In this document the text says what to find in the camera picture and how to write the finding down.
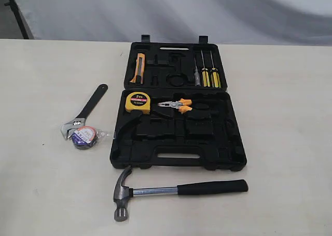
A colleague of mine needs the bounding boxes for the black handled adjustable wrench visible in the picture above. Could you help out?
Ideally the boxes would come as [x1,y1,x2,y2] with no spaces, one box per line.
[61,84,108,140]

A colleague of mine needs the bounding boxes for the clear voltage tester screwdriver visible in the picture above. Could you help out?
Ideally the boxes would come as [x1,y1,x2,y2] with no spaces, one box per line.
[194,58,201,86]

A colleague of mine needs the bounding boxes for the white backdrop cloth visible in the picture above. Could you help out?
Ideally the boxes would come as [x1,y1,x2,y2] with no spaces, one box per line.
[15,0,331,46]

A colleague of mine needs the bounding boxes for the orange utility knife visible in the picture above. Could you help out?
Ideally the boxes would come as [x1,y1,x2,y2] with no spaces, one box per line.
[130,53,145,85]

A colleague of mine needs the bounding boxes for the orange handled pliers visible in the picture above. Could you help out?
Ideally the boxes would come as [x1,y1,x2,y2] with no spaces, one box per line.
[158,98,192,114]

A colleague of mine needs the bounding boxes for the claw hammer black grip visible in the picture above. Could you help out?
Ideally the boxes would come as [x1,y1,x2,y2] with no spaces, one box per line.
[113,165,248,221]

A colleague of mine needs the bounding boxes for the yellow black screwdriver right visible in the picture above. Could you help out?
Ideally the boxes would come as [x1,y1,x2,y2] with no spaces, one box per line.
[210,51,221,88]

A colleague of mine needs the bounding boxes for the black plastic tool case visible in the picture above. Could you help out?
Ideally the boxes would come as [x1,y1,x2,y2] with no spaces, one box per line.
[109,35,247,172]

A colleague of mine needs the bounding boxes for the yellow black screwdriver left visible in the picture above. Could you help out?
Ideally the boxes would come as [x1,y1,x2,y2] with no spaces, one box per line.
[200,50,211,87]

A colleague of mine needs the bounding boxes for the black electrical tape roll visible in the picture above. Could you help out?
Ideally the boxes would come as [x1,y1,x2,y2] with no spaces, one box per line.
[71,126,110,150]

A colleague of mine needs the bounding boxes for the yellow black screwdriver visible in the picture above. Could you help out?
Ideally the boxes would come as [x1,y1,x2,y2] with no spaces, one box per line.
[200,50,211,87]
[210,51,221,88]

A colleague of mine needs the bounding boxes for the black backdrop stand pole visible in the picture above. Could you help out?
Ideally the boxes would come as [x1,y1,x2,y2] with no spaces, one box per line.
[4,0,30,39]

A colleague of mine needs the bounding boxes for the yellow tape measure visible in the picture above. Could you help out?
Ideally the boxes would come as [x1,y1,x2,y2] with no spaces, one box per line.
[125,92,151,115]

